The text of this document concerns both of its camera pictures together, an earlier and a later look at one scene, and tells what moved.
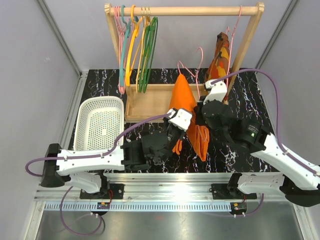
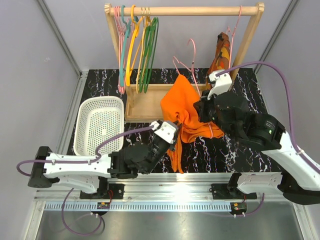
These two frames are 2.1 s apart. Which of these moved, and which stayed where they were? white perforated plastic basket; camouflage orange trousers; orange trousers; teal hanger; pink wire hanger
Moved: orange trousers; pink wire hanger
Stayed: teal hanger; white perforated plastic basket; camouflage orange trousers
